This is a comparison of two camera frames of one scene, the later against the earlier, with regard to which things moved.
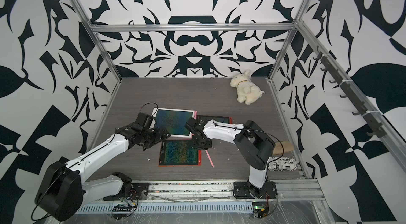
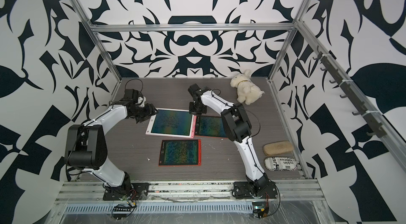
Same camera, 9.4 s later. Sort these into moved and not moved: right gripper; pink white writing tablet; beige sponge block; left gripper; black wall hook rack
Moved: right gripper; left gripper
Not moved: pink white writing tablet; black wall hook rack; beige sponge block
